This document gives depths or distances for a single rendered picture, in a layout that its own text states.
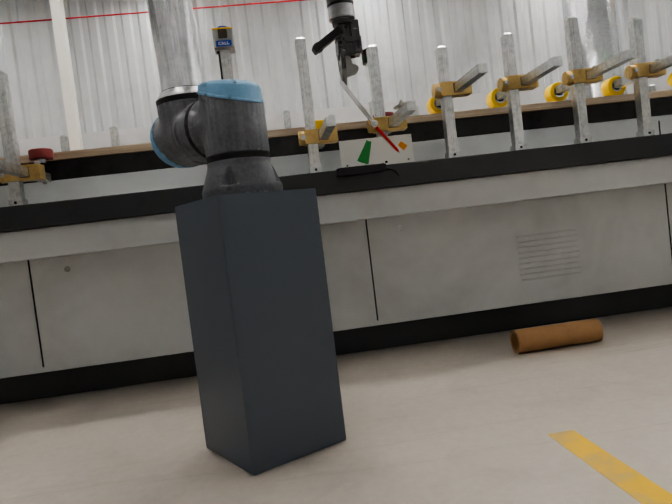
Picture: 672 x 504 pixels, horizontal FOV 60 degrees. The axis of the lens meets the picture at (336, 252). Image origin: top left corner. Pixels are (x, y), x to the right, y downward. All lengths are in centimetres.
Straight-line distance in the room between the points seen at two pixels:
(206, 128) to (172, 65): 23
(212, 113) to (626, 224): 184
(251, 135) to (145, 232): 83
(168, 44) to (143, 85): 818
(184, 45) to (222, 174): 38
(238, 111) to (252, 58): 831
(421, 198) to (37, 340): 150
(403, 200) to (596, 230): 88
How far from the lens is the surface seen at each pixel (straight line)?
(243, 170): 132
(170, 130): 150
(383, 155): 207
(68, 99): 321
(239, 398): 129
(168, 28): 157
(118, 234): 210
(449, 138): 214
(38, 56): 1026
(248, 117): 136
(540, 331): 210
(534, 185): 226
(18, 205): 216
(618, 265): 265
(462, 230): 236
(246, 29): 977
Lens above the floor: 50
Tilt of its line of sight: 2 degrees down
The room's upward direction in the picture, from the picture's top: 7 degrees counter-clockwise
